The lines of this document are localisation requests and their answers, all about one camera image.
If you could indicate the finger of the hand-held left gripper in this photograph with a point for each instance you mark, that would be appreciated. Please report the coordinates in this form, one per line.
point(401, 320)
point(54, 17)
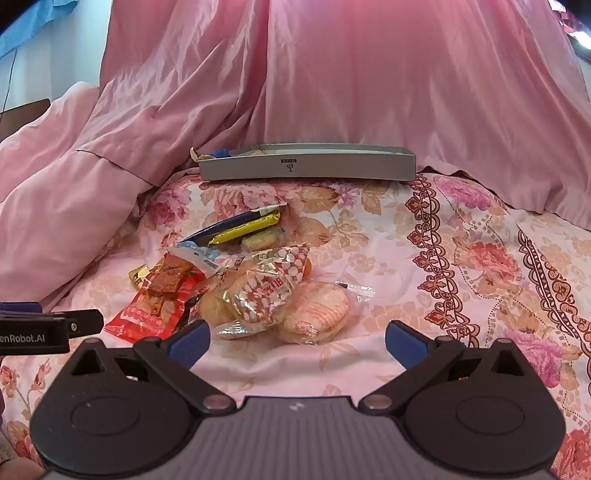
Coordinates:
point(83, 322)
point(18, 307)

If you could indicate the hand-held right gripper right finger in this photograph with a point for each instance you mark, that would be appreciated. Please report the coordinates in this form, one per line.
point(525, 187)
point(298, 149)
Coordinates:
point(406, 344)

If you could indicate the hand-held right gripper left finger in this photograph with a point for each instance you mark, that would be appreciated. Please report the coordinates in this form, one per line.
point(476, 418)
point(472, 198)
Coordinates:
point(190, 344)

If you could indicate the clear round biscuit packet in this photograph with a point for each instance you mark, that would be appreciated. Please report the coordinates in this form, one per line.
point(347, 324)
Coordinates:
point(214, 300)

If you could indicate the red jerky packet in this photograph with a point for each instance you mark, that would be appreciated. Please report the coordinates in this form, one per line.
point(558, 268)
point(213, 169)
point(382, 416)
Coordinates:
point(152, 300)

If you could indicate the gold candy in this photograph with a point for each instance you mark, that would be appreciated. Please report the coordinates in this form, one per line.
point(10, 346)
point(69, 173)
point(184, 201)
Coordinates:
point(138, 276)

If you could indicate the blue white snack packet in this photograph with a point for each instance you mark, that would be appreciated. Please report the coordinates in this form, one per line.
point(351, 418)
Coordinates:
point(198, 258)

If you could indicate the pink striped cake packet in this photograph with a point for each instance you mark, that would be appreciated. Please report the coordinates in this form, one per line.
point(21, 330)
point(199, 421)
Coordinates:
point(314, 311)

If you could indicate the polka dot cracker packet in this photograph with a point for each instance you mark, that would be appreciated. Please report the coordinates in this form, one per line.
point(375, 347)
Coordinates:
point(272, 286)

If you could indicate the dark blue snack bar packet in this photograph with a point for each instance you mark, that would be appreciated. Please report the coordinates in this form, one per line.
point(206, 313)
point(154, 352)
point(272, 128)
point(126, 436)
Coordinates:
point(221, 226)

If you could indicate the orange tangerine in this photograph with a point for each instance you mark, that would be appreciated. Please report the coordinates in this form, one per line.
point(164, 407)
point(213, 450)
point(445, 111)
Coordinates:
point(307, 267)

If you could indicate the yellow snack packet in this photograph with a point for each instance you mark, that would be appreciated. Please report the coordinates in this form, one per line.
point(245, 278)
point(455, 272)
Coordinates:
point(249, 226)

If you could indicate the grey tin tray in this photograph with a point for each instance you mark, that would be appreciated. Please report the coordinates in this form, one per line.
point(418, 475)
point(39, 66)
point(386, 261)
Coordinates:
point(323, 167)

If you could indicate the floral bedsheet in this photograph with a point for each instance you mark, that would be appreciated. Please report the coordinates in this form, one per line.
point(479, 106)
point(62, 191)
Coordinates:
point(369, 258)

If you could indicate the pink duvet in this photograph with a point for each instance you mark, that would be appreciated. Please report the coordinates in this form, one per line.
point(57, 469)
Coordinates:
point(60, 194)

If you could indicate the cream tape scrap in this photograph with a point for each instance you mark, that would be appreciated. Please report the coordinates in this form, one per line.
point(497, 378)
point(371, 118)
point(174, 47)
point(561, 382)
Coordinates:
point(201, 154)

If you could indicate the dark wooden headboard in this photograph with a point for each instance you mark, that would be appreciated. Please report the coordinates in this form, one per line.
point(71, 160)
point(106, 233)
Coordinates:
point(23, 113)

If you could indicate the blue tape scrap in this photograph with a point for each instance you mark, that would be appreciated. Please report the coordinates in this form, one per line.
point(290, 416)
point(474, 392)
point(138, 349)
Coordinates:
point(220, 152)

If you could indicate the pink satin curtain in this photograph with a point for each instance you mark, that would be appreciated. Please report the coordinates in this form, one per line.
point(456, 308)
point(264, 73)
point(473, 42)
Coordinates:
point(369, 92)

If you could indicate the blue cloth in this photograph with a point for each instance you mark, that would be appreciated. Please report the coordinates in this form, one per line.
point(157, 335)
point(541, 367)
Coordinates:
point(27, 23)

